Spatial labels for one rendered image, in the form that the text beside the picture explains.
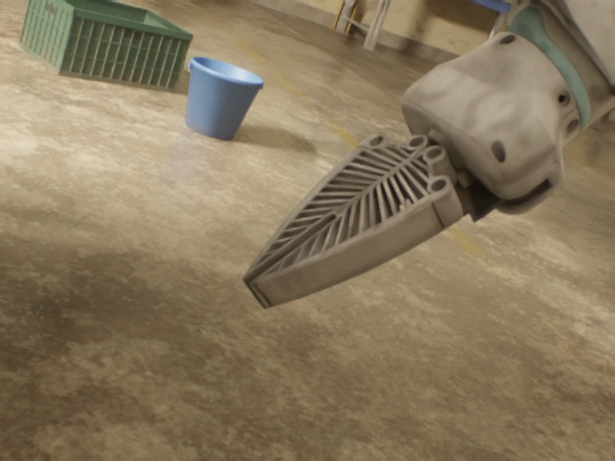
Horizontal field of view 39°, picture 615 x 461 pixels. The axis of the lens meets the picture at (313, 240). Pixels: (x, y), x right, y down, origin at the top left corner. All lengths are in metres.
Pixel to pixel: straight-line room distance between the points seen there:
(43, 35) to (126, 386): 2.48
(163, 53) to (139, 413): 2.61
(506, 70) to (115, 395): 1.26
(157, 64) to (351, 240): 3.59
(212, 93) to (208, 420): 2.03
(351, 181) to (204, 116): 3.04
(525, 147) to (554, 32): 0.07
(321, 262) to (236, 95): 3.04
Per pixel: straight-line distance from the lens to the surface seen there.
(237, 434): 1.63
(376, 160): 0.49
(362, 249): 0.44
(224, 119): 3.51
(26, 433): 1.49
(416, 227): 0.44
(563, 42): 0.48
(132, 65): 3.94
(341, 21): 9.88
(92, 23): 3.80
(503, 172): 0.45
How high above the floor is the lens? 0.86
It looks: 18 degrees down
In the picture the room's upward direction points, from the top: 20 degrees clockwise
